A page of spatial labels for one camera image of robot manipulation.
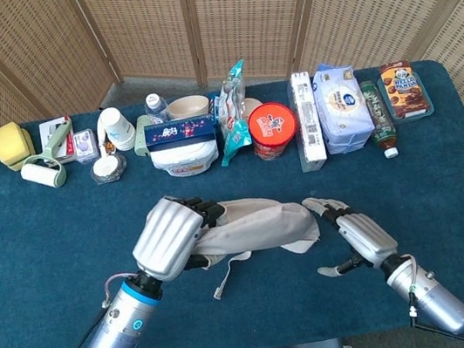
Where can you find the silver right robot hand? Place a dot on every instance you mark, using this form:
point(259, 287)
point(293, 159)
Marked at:
point(365, 234)

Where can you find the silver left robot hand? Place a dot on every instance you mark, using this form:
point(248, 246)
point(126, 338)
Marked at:
point(167, 237)

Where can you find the beige cloth bag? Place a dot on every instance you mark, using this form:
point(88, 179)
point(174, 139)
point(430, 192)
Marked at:
point(262, 226)

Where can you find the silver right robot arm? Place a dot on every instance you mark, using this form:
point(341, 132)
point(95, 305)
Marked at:
point(437, 300)

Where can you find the teal snack bag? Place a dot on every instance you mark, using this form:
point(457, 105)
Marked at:
point(235, 138)

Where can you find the white plastic detergent tub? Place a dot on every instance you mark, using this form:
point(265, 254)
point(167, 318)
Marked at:
point(185, 160)

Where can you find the pale green holder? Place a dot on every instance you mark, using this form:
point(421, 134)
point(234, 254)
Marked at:
point(142, 135)

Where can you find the navy blue long box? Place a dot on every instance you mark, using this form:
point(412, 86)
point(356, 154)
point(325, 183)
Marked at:
point(181, 131)

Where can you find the blue table cloth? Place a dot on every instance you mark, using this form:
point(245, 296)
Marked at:
point(48, 238)

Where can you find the green tea bottle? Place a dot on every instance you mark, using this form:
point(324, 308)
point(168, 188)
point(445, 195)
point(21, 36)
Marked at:
point(377, 115)

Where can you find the long white tissue box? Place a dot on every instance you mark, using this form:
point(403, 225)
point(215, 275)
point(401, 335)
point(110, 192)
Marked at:
point(308, 126)

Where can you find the small purple clear box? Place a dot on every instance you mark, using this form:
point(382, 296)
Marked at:
point(85, 144)

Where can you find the white paper cup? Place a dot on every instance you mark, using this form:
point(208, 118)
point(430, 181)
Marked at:
point(116, 124)

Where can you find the blue white tissue pack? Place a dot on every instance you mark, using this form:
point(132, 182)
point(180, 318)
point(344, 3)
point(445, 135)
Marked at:
point(343, 108)

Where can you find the cream plastic bowl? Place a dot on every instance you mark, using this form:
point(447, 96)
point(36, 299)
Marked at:
point(186, 108)

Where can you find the clear water bottle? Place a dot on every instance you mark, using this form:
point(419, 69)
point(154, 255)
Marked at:
point(154, 107)

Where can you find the orange instant noodle cup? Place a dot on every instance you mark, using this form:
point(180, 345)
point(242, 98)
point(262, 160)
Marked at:
point(273, 125)

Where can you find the green lint roller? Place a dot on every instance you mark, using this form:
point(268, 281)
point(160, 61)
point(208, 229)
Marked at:
point(35, 174)

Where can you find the hello panda biscuit box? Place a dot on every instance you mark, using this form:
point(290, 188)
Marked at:
point(401, 85)

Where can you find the red and white box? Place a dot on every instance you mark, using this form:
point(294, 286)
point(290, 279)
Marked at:
point(49, 136)

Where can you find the beige round container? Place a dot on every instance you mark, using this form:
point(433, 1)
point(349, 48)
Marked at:
point(253, 105)

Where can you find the yellow sponge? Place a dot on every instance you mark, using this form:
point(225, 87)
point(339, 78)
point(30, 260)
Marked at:
point(10, 140)

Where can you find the wicker folding screen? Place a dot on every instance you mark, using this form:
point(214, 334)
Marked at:
point(232, 6)

